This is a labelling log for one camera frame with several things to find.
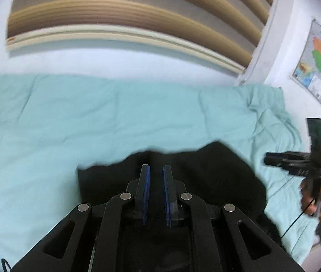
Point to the black hooded jacket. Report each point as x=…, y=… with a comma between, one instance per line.
x=211, y=170

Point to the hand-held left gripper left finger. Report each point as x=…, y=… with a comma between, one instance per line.
x=146, y=192

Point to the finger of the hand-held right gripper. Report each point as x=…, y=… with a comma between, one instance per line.
x=297, y=169
x=276, y=158

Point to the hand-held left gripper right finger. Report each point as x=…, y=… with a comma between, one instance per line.
x=166, y=192

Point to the brown striped window blind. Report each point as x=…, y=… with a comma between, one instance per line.
x=120, y=5

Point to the teal quilted blanket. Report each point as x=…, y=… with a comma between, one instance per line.
x=64, y=119

